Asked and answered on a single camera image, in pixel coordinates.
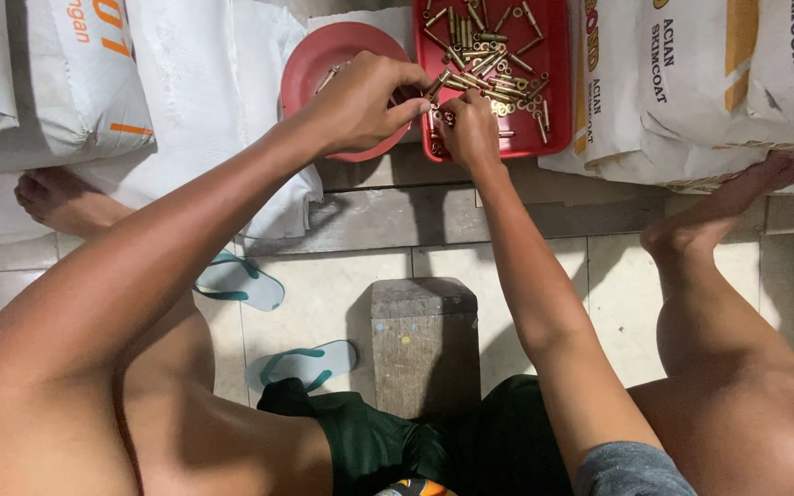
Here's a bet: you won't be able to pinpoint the person's left hand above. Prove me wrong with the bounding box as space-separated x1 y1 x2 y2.
299 51 434 159

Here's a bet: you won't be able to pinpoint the person's right hand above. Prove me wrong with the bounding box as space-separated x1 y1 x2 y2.
431 89 506 175

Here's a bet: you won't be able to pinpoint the brass anchor bolt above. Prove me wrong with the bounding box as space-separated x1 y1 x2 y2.
425 69 453 99

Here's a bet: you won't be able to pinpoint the assembled brass bolt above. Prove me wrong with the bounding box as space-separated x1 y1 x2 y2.
314 61 352 95

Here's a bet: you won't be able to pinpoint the round red plastic plate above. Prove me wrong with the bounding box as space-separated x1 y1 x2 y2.
280 21 417 163

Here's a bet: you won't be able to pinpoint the pile of brass bolts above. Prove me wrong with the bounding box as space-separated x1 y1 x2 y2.
421 0 552 156

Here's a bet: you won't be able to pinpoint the red rectangular plastic tray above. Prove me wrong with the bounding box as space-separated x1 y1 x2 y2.
414 0 572 164

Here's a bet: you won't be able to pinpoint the white sack with yellow stripe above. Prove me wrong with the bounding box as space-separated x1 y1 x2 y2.
538 0 653 176

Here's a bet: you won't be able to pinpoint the plain white woven sack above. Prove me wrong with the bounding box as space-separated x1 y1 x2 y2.
69 0 325 241

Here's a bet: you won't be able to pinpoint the white and teal flip-flop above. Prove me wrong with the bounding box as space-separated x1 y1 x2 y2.
244 339 358 394
193 250 286 312

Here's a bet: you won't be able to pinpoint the grey wooden stool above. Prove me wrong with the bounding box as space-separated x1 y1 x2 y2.
370 277 482 421

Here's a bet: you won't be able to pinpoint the white sack with stitched edge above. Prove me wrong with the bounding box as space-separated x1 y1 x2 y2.
586 127 794 195

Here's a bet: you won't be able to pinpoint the large white cement sack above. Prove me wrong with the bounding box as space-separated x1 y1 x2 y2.
637 0 794 151

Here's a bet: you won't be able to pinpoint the white sack with orange print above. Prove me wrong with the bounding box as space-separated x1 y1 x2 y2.
0 0 157 181

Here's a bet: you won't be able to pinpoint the dark green shorts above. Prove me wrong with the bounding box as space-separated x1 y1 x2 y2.
257 375 577 496

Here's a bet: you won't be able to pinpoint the person's right leg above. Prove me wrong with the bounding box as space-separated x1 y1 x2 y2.
628 150 794 496

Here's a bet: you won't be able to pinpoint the person's leg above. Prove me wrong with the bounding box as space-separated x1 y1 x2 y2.
0 167 334 496
628 150 794 496

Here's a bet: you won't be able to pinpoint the person's left leg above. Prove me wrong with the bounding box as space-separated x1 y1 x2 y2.
0 167 334 496

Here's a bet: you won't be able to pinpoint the orange patterned cloth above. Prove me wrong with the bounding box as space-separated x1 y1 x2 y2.
375 478 459 496

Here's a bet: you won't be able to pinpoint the grey shirt sleeve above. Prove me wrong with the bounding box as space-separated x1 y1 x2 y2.
573 441 698 496

